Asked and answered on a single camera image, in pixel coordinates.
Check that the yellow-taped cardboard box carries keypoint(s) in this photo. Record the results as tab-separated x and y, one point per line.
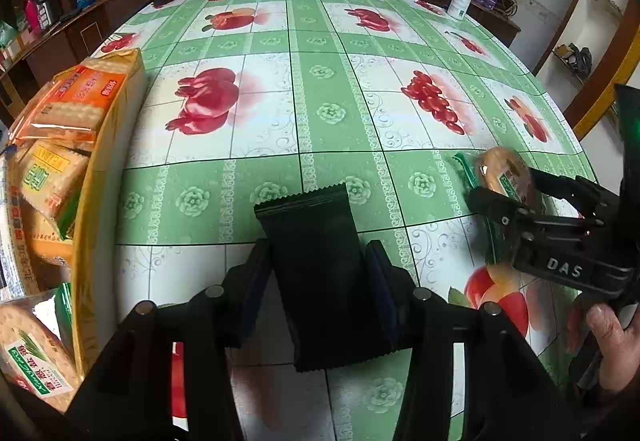
107	161

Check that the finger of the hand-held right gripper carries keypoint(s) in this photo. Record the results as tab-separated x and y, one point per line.
565	188
500	208

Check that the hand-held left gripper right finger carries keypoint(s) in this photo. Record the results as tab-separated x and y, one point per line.
385	301

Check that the round biscuit green packet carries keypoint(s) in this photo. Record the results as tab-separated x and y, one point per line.
500	171
30	346

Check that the light green packet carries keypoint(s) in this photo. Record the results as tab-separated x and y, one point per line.
7	33

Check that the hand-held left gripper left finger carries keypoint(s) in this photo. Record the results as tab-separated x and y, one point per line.
257	281

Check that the green fruit print tablecloth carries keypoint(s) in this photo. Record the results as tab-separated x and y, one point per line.
325	71

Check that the person's right hand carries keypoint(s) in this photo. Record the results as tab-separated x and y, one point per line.
617	351

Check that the dark green snack packet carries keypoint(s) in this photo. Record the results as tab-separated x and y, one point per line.
315	261

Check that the yellow green cracker packet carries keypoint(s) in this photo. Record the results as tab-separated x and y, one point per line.
47	181

